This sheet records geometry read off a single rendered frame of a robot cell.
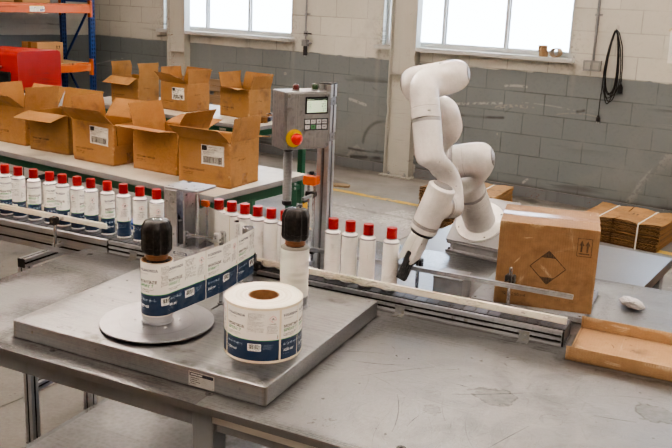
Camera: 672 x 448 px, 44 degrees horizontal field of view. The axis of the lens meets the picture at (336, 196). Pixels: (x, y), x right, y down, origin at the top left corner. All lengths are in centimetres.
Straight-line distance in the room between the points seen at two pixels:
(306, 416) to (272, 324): 25
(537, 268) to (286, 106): 94
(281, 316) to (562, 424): 71
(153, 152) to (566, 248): 278
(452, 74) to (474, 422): 113
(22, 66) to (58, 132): 261
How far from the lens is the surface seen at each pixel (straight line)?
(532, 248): 263
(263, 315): 204
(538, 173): 810
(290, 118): 266
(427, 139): 248
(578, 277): 265
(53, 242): 331
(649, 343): 259
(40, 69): 807
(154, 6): 1086
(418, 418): 198
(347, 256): 263
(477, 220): 314
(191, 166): 449
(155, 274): 224
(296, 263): 238
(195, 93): 731
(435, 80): 255
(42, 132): 545
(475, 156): 290
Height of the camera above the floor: 176
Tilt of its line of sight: 13 degrees down
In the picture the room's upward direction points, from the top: 2 degrees clockwise
